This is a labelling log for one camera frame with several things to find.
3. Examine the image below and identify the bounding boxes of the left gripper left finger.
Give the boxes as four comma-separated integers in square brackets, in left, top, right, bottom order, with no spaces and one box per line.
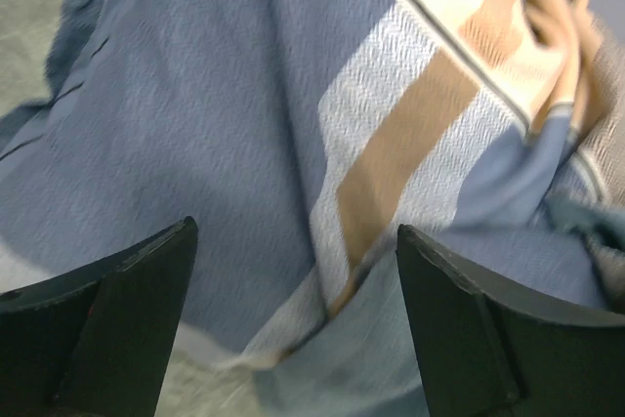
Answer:
[1,217,198,416]

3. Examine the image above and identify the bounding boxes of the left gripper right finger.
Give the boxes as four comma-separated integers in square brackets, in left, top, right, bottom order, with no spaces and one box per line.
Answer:
[396,225,624,416]

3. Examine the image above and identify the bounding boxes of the blue plaid pillowcase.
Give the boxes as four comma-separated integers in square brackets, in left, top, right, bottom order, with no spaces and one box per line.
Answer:
[1,0,624,416]

